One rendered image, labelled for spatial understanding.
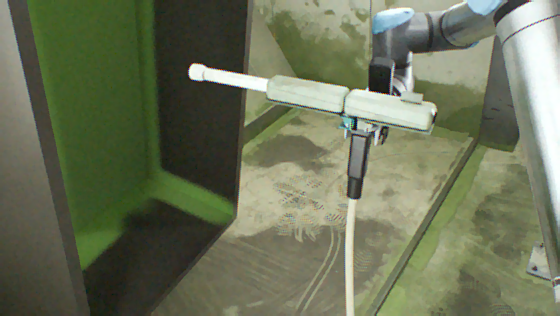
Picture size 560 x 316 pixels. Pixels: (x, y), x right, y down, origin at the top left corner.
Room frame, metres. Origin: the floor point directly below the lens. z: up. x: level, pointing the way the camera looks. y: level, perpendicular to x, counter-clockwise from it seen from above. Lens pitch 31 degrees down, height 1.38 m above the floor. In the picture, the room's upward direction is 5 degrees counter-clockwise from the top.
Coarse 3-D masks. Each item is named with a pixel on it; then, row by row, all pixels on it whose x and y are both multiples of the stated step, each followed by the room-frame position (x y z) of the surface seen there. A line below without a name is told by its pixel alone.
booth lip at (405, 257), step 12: (468, 156) 2.12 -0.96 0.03; (456, 168) 2.01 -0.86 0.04; (444, 192) 1.82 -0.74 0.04; (432, 216) 1.66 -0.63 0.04; (420, 228) 1.58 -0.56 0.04; (420, 240) 1.53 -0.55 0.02; (408, 252) 1.44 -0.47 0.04; (396, 264) 1.38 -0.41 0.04; (396, 276) 1.32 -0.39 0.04; (384, 288) 1.26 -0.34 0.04; (384, 300) 1.23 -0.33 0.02; (372, 312) 1.16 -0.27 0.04
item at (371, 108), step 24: (192, 72) 0.94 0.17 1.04; (216, 72) 0.92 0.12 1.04; (288, 96) 0.83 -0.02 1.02; (312, 96) 0.81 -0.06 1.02; (336, 96) 0.79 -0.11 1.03; (360, 96) 0.78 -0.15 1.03; (384, 96) 0.78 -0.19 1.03; (408, 96) 0.76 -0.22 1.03; (360, 120) 0.77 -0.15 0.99; (384, 120) 0.75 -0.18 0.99; (408, 120) 0.73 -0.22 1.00; (432, 120) 0.72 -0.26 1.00; (360, 144) 0.77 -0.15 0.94; (360, 168) 0.76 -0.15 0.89; (360, 192) 0.77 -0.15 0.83
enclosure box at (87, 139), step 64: (0, 0) 0.60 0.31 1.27; (64, 0) 1.11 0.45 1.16; (128, 0) 1.29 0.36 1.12; (192, 0) 1.22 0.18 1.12; (0, 64) 0.62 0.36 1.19; (64, 64) 1.10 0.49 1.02; (128, 64) 1.29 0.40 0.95; (0, 128) 0.66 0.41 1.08; (64, 128) 1.09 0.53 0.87; (128, 128) 1.29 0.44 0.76; (192, 128) 1.25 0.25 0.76; (0, 192) 0.69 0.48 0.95; (64, 192) 0.65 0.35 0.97; (128, 192) 1.29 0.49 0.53; (192, 192) 1.28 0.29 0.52; (0, 256) 0.75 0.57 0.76; (64, 256) 0.64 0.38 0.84; (128, 256) 1.03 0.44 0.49; (192, 256) 1.04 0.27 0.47
